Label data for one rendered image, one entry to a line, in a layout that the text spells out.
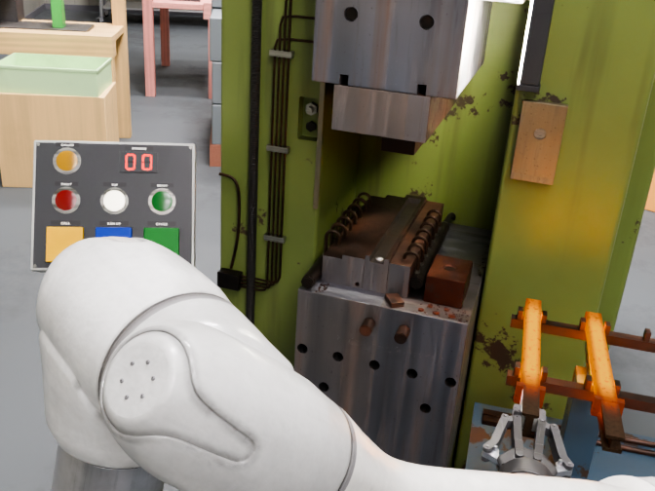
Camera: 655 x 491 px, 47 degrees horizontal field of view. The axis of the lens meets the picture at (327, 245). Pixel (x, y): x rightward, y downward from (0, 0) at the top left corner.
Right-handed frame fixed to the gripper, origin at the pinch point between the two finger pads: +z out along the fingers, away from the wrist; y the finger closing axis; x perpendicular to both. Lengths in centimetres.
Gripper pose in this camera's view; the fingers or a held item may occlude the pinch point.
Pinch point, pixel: (528, 409)
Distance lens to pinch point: 128.4
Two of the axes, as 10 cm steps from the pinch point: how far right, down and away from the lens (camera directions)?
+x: 0.6, -9.1, -4.1
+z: 2.6, -3.9, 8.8
